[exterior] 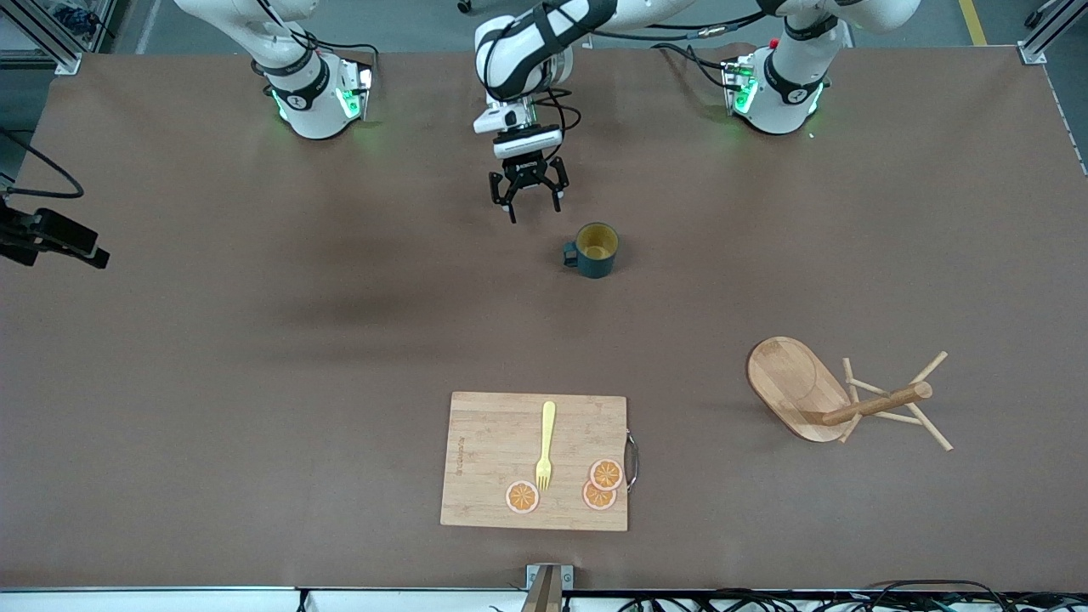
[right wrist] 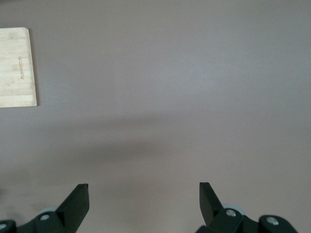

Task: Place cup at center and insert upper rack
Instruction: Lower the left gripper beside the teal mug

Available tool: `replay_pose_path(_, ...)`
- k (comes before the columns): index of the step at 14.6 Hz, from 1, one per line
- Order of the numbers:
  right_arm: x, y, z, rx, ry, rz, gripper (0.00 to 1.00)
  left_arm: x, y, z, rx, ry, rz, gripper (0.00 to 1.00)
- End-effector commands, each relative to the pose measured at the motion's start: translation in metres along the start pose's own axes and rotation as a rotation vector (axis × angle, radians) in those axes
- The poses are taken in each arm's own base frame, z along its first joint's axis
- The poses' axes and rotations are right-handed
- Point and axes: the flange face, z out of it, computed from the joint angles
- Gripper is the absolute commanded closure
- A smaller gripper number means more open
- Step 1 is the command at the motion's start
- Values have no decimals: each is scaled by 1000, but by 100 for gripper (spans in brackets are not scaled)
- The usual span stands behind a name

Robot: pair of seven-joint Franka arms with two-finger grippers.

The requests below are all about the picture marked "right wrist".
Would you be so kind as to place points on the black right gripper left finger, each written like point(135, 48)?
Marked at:
point(70, 213)

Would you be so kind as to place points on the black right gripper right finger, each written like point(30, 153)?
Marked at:
point(211, 211)

